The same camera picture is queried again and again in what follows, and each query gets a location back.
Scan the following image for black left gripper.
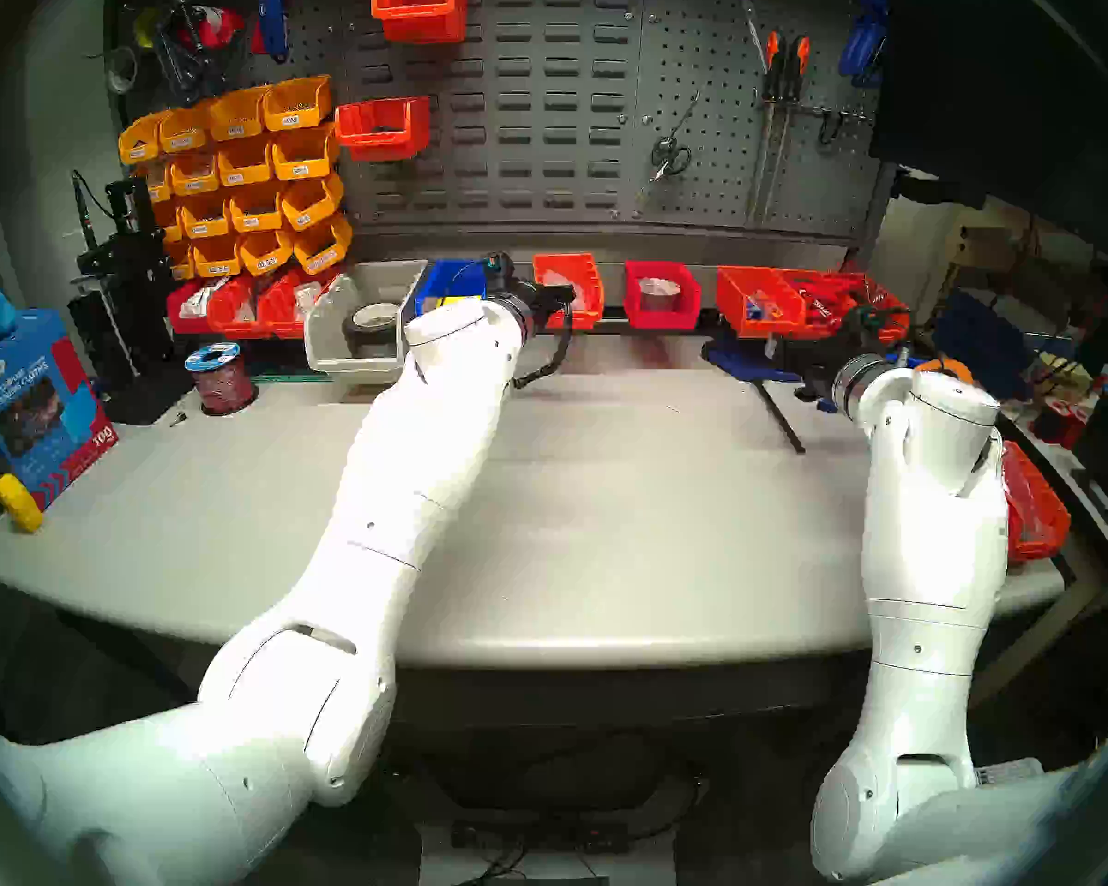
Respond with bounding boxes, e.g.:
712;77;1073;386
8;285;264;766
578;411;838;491
522;282;578;333

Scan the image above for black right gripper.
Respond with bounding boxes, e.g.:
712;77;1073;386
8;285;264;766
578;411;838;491
799;363;846;413

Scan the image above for orange-red bin holding screw bag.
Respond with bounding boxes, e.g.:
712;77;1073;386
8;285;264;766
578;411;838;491
533;253;606;331

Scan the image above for red bin holding tape roll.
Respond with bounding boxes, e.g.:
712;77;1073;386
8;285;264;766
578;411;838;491
623;260;703;331

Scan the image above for black flat metal bar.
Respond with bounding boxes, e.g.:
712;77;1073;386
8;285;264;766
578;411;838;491
755;379;807;456

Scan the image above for orange-red bin with red tools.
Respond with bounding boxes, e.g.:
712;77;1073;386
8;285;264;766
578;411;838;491
776;269;864;344

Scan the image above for large blue plastic bin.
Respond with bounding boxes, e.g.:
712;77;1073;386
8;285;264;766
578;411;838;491
414;259;490;317

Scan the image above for orange-red bin with blue packet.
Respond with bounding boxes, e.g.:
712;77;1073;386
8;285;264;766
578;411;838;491
715;265;807;340

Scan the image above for dark blue crate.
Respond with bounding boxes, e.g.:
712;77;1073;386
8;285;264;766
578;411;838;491
931;287;1040;387

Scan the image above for grey pegboard panel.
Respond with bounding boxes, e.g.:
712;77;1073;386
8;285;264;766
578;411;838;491
630;0;892;239
102;0;363;230

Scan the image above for black tape roll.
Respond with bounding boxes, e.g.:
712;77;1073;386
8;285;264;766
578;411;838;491
342;301;403;354

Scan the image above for crumpled clear plastic bag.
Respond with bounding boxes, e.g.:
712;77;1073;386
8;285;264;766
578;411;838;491
1008;464;1054;544

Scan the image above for grey plastic bin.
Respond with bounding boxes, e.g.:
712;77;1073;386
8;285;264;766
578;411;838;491
303;259;428;384

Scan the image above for brown cardboard box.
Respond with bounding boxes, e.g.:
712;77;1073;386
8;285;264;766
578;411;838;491
1025;353;1095;403

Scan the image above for black pegboard hook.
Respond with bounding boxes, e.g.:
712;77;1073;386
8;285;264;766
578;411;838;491
817;104;878;147

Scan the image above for orange-red bin with plastic bag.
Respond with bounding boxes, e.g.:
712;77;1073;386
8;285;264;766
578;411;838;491
1000;441;1072;562

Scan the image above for small red parts bin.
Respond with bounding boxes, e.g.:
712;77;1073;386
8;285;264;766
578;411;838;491
206;276;261;340
256;266;341;340
165;280;218;337

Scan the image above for blue spring clamps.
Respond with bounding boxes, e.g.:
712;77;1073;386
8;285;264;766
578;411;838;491
837;0;891;89

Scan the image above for black monitor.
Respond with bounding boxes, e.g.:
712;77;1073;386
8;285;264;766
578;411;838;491
868;0;1108;281

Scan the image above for white grille device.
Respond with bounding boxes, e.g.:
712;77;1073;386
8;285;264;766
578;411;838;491
974;757;1044;788

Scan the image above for black metal stand device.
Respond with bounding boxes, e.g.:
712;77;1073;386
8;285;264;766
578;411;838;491
67;171;193;425

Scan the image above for black and red clamp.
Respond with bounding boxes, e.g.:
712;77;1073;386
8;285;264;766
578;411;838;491
134;0;246;107

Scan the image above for black power strip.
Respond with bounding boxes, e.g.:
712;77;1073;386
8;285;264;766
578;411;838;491
448;820;631;853

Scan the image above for blue cleaning cloths box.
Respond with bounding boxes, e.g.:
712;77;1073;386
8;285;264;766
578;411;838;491
0;290;118;512

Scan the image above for yellow plastic bottle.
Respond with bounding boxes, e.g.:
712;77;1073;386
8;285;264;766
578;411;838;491
0;473;45;535

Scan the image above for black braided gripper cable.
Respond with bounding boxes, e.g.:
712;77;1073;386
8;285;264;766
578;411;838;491
512;305;573;391

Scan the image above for red handled tool pack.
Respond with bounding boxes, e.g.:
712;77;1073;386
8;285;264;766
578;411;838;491
792;278;864;327

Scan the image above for orange-red bin with wires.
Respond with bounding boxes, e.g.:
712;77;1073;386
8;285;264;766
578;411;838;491
831;272;911;346

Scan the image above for black handled scissors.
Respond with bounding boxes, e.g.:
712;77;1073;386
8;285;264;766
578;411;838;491
632;89;703;204

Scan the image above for grey louvred wall panel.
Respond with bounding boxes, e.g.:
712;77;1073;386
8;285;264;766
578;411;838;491
337;0;645;228

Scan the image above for empty orange-red wall bin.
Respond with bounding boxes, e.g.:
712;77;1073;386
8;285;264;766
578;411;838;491
369;0;470;44
334;96;432;162

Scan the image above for orange black handled file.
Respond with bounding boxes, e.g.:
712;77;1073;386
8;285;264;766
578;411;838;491
746;30;788;225

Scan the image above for orange-handled screwdrivers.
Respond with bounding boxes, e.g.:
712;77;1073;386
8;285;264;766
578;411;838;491
762;35;811;222

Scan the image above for red wire spool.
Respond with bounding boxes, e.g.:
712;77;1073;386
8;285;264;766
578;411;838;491
184;341;259;418

